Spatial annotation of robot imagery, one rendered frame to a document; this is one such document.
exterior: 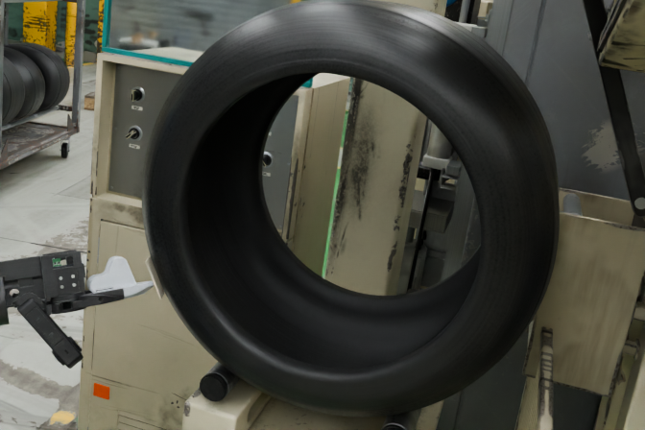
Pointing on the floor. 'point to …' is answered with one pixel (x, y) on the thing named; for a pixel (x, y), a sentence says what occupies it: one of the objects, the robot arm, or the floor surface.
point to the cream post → (383, 142)
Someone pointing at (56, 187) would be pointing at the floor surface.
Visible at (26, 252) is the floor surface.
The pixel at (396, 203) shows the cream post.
